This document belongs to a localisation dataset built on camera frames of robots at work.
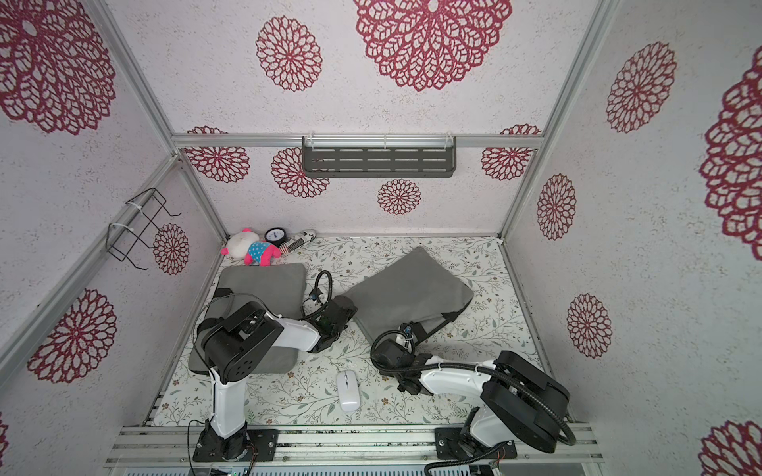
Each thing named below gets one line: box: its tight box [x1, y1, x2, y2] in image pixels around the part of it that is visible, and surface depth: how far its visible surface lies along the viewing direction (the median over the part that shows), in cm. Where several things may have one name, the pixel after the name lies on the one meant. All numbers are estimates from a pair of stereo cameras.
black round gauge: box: [263, 227, 287, 248], surface depth 119 cm
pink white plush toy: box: [220, 228, 282, 267], surface depth 112 cm
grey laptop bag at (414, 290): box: [342, 245, 475, 346], surface depth 101 cm
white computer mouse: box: [336, 369, 361, 413], surface depth 83 cm
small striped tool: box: [278, 229, 317, 255], surface depth 119 cm
